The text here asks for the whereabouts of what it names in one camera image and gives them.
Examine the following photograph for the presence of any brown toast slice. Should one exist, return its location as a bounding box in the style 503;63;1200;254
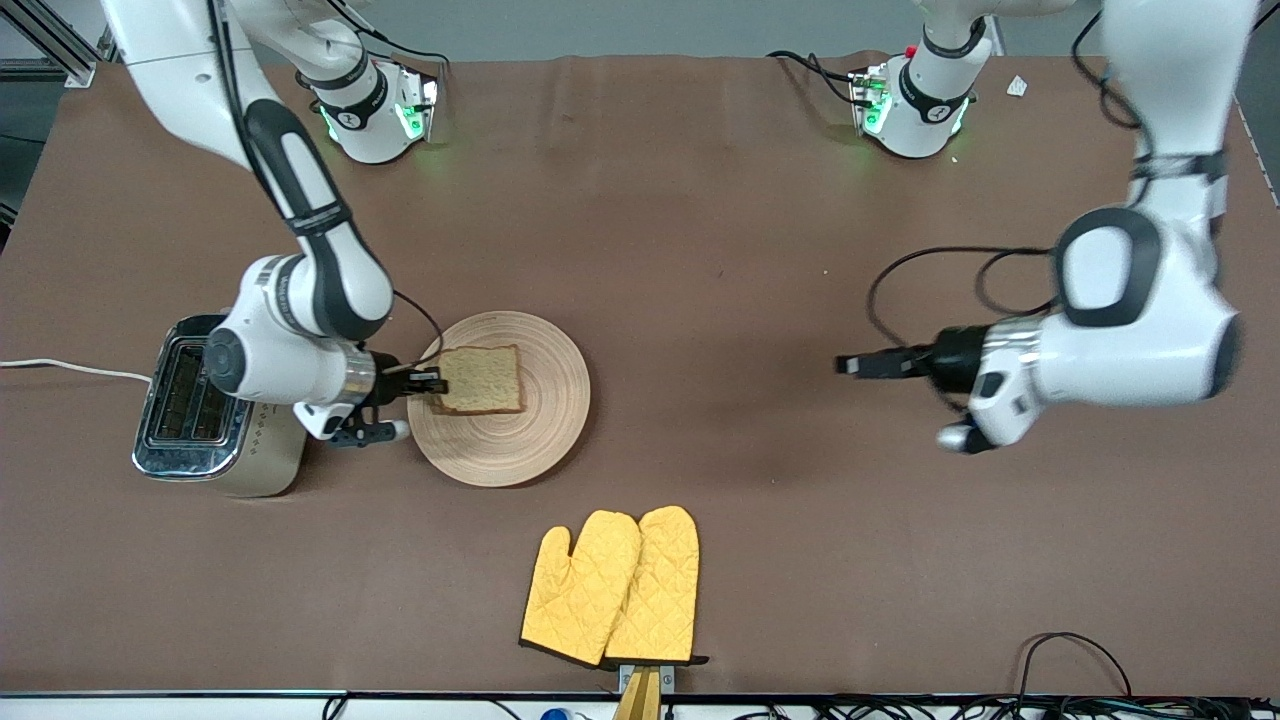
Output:
430;345;526;417

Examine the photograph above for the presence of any round wooden plate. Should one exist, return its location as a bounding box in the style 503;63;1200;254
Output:
407;311;592;489

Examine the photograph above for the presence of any beige chrome toaster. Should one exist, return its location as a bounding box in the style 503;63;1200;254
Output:
132;314;309;499

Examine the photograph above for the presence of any brown table cover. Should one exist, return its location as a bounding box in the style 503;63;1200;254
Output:
0;50;1280;697

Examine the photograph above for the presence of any yellow quilted oven mitt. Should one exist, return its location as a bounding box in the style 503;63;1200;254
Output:
519;510;642;668
604;505;710;667

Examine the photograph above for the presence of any black looped cable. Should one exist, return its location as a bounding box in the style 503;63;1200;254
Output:
1017;631;1134;701

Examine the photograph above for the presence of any black left base cable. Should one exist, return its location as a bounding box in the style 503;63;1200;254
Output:
767;49;863;107

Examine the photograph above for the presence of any black base cable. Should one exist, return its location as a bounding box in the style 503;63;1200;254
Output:
767;49;863;107
340;25;448;86

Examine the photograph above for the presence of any white toaster power cord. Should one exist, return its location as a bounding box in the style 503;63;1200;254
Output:
0;358;153;385

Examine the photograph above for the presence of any black right base cable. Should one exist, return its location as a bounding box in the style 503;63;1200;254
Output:
340;25;448;86

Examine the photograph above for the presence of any black cable bundle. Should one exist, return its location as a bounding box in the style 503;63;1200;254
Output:
728;696;1280;720

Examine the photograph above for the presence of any wooden stick with metal bracket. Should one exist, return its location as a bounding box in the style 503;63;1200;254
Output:
611;663;677;720

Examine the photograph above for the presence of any aluminium frame post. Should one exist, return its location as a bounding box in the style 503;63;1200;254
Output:
0;0;113;90

